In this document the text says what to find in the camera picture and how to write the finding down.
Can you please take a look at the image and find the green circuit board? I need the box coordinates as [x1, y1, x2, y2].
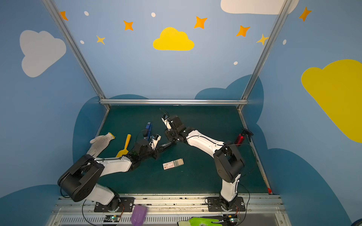
[223, 215, 239, 225]
[103, 215, 121, 223]

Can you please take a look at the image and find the aluminium frame left post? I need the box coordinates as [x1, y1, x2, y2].
[42, 0, 106, 99]

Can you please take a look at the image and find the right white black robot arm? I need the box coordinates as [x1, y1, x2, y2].
[165, 127, 245, 209]

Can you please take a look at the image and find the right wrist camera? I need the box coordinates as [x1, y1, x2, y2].
[168, 115, 183, 130]

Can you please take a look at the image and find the white knit work glove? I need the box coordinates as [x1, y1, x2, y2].
[86, 132, 115, 157]

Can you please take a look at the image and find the left green circuit board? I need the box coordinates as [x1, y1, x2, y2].
[103, 215, 121, 223]

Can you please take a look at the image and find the red white staple box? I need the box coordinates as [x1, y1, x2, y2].
[163, 158, 184, 170]

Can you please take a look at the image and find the aluminium frame post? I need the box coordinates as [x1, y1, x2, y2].
[238, 0, 294, 113]
[42, 0, 106, 99]

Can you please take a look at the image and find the green work glove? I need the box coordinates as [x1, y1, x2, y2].
[177, 217, 222, 226]

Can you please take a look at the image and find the black stapler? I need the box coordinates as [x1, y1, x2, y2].
[155, 140, 177, 153]

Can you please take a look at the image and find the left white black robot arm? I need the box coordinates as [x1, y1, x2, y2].
[58, 140, 159, 206]

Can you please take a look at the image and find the right green circuit board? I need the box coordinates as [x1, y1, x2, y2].
[223, 215, 239, 225]

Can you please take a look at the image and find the aluminium front rail bed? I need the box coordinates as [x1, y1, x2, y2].
[47, 194, 291, 226]

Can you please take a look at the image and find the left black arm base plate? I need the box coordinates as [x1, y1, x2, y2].
[94, 197, 134, 213]

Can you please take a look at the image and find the yellow plastic scoop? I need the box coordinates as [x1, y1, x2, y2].
[116, 134, 132, 158]

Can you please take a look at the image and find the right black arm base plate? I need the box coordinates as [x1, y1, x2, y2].
[205, 196, 246, 212]

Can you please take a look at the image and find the red spray bottle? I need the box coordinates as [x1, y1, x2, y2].
[234, 128, 254, 147]

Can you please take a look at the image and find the aluminium frame rear crossbar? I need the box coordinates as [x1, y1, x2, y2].
[100, 99, 248, 105]

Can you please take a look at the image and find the aluminium frame right post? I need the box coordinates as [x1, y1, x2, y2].
[238, 0, 294, 113]

